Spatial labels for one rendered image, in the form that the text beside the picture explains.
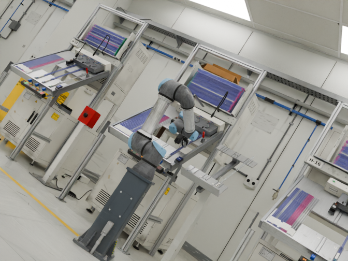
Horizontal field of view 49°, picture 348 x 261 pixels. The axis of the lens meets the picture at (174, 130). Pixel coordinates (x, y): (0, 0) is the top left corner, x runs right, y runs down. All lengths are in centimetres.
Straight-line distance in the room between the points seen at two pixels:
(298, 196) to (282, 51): 278
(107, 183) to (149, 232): 61
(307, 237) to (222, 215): 217
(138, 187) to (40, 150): 179
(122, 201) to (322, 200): 147
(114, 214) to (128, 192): 16
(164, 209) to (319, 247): 122
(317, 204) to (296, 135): 197
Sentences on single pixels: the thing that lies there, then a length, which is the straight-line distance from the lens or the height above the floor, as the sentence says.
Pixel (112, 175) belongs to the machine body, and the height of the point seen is 38.
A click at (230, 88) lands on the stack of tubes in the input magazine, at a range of 348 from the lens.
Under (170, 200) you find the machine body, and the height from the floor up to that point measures 48.
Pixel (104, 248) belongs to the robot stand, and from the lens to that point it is 246.
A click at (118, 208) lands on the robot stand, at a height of 30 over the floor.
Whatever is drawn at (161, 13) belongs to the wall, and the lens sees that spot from 627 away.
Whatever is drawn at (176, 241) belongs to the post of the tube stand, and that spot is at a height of 27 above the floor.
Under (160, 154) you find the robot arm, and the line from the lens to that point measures 243.
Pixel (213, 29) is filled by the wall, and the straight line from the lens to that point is 576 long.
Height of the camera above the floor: 63
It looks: 6 degrees up
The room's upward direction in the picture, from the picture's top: 33 degrees clockwise
